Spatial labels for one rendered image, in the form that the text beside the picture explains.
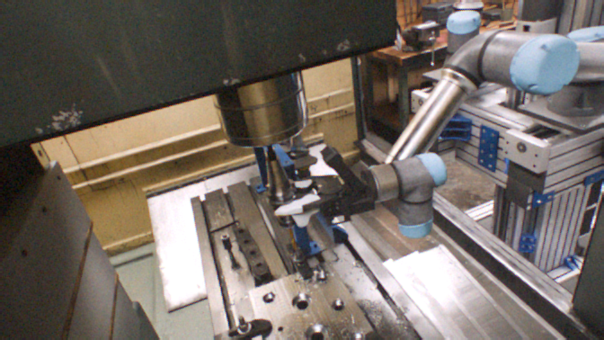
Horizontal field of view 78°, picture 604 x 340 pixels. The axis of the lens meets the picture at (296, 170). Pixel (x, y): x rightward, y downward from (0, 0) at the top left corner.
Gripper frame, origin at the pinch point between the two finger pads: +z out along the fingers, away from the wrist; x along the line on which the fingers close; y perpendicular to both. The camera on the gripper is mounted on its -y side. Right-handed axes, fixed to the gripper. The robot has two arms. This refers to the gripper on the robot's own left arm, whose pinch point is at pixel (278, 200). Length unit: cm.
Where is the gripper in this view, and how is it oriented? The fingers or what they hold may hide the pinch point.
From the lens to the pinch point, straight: 77.2
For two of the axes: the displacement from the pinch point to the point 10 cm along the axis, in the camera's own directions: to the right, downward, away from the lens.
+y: 1.6, 8.5, 5.0
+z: -9.7, 2.4, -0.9
